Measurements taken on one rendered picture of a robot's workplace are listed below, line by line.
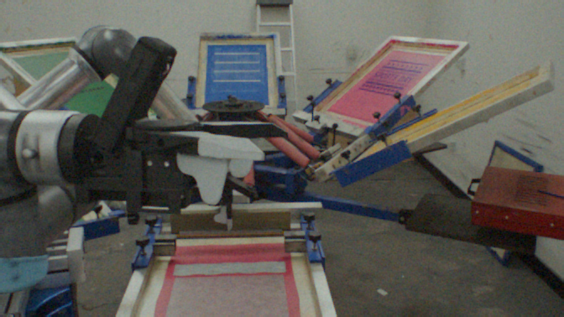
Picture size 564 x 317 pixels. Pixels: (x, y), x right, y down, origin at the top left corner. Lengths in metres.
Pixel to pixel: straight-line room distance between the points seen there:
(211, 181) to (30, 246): 0.24
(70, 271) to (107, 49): 0.55
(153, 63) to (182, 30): 5.28
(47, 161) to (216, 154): 0.18
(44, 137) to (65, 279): 0.91
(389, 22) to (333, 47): 0.65
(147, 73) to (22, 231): 0.22
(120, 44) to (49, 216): 0.82
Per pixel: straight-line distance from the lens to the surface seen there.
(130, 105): 0.50
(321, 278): 1.62
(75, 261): 1.39
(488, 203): 1.98
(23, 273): 0.62
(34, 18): 6.12
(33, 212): 0.61
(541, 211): 1.98
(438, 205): 2.33
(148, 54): 0.49
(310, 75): 5.82
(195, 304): 1.57
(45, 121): 0.54
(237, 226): 1.79
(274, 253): 1.82
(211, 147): 0.43
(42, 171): 0.54
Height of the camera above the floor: 1.80
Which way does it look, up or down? 18 degrees down
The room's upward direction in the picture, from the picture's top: straight up
